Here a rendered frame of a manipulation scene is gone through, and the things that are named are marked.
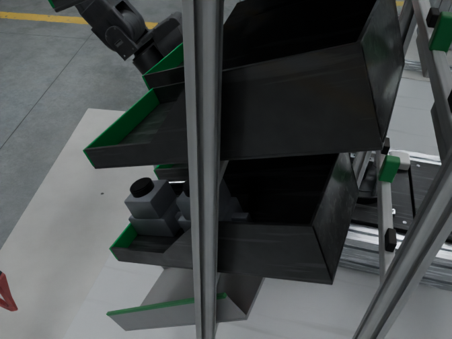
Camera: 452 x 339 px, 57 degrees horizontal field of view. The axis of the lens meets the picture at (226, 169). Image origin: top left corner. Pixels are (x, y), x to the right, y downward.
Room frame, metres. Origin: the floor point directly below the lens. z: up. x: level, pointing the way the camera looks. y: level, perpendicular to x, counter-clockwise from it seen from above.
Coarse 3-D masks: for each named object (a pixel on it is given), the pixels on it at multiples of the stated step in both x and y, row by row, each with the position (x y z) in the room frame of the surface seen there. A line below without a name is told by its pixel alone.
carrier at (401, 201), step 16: (352, 160) 0.75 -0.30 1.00; (400, 160) 0.76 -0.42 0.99; (368, 176) 0.70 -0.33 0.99; (400, 176) 0.72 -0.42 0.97; (368, 192) 0.65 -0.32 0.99; (400, 192) 0.67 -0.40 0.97; (368, 208) 0.62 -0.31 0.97; (400, 208) 0.62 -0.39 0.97; (368, 224) 0.58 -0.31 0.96; (400, 224) 0.57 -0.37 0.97
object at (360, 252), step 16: (416, 160) 0.80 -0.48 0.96; (432, 160) 0.80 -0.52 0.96; (352, 224) 0.58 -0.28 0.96; (352, 240) 0.54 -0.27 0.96; (368, 240) 0.54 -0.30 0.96; (400, 240) 0.54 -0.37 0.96; (352, 256) 0.53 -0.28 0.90; (368, 256) 0.53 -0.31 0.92; (448, 256) 0.50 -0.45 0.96; (368, 272) 0.52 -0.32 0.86; (432, 272) 0.50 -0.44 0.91; (448, 272) 0.49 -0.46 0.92; (448, 288) 0.49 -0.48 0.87
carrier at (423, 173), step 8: (416, 168) 0.75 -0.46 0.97; (424, 168) 0.76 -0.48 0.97; (432, 168) 0.76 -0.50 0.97; (416, 176) 0.73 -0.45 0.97; (424, 176) 0.73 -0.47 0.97; (432, 176) 0.73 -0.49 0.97; (416, 184) 0.70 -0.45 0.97; (424, 184) 0.70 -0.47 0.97; (416, 192) 0.67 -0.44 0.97; (424, 192) 0.67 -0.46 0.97; (416, 200) 0.64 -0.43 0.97; (416, 208) 0.62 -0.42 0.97; (448, 240) 0.54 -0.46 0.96
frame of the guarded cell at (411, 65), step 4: (240, 0) 1.60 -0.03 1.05; (400, 12) 1.96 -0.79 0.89; (408, 60) 1.47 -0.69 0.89; (412, 60) 1.48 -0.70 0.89; (408, 64) 1.45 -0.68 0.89; (412, 64) 1.45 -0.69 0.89; (416, 64) 1.44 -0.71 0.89; (404, 68) 1.45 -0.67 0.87; (408, 68) 1.45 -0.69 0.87; (412, 68) 1.45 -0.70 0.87; (416, 68) 1.45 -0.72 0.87; (420, 68) 1.44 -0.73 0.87
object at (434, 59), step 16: (224, 0) 0.26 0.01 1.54; (416, 0) 0.47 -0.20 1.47; (416, 16) 0.44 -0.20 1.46; (432, 64) 0.32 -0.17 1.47; (448, 64) 0.32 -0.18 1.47; (432, 80) 0.31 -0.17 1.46; (448, 80) 0.29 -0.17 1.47; (448, 96) 0.27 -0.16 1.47; (448, 112) 0.25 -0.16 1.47; (448, 128) 0.23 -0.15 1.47; (448, 144) 0.22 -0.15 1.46; (384, 192) 0.32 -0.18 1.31; (384, 208) 0.30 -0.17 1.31; (384, 224) 0.28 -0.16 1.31; (384, 240) 0.26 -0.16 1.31; (384, 256) 0.24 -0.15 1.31; (384, 272) 0.22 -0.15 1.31
